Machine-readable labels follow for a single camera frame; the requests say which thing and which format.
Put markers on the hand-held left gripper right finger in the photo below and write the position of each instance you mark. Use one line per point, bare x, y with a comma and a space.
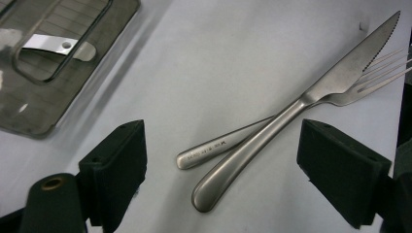
343, 171

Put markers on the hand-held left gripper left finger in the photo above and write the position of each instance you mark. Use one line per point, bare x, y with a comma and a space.
113, 174

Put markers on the steel fork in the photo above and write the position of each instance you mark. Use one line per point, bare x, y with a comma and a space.
207, 153

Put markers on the smoky clear plastic bin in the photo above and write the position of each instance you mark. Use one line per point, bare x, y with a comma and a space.
48, 103

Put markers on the steel table knife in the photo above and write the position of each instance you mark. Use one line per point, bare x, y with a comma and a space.
233, 161

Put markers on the white ceramic spoon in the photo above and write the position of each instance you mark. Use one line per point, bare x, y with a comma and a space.
55, 45

